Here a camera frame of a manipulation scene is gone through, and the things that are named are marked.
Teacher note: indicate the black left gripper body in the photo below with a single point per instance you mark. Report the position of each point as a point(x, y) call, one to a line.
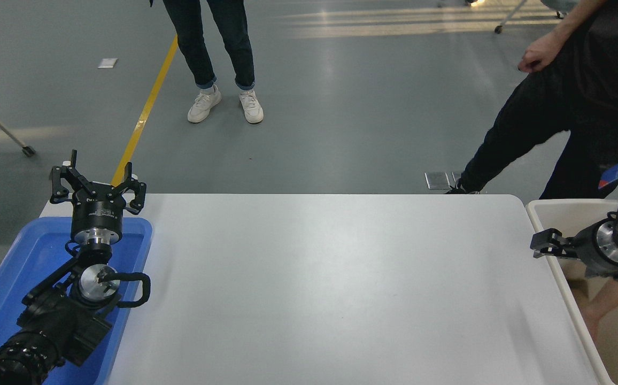
point(98, 214)

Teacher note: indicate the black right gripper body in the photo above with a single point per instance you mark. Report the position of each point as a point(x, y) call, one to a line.
point(588, 247)

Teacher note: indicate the person's forearm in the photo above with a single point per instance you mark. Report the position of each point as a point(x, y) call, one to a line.
point(616, 299)
point(576, 24)

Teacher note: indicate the person's hand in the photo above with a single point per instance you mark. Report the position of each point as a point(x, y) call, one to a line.
point(536, 59)

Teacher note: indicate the large pale bin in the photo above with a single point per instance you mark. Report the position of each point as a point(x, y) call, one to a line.
point(555, 214)

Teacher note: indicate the blue plastic tray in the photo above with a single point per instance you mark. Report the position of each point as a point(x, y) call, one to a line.
point(15, 267)

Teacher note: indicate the small white paper piece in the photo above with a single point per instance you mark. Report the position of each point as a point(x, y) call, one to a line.
point(107, 62)

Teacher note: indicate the metal floor plate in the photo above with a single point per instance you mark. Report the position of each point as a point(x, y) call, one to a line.
point(436, 181)

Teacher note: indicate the person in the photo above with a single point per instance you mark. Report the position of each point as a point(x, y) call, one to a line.
point(191, 48)
point(581, 107)

